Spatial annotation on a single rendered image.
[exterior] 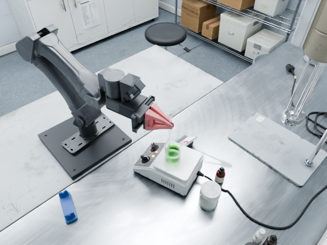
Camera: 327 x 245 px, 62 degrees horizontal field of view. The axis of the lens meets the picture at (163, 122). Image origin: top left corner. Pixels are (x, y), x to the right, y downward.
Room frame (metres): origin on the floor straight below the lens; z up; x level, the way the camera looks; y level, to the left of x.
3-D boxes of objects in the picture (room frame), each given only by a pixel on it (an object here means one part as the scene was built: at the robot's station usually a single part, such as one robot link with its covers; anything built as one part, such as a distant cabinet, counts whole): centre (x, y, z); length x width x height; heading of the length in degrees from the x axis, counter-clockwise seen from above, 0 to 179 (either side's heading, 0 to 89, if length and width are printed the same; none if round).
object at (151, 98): (0.56, 0.08, 1.15); 0.10 x 0.07 x 0.07; 151
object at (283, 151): (0.64, -0.41, 0.91); 0.30 x 0.20 x 0.01; 43
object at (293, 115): (0.63, -0.42, 1.17); 0.07 x 0.07 x 0.25
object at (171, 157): (0.52, -0.03, 1.02); 0.06 x 0.05 x 0.08; 101
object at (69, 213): (0.40, 0.29, 0.92); 0.10 x 0.03 x 0.04; 27
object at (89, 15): (2.94, 0.81, 0.40); 0.24 x 0.01 x 0.30; 133
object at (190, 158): (0.51, -0.05, 0.98); 0.12 x 0.12 x 0.01; 60
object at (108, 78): (0.61, 0.16, 1.20); 0.12 x 0.09 x 0.12; 58
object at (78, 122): (0.68, 0.26, 1.02); 0.09 x 0.06 x 0.06; 148
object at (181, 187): (0.53, -0.02, 0.94); 0.22 x 0.13 x 0.08; 60
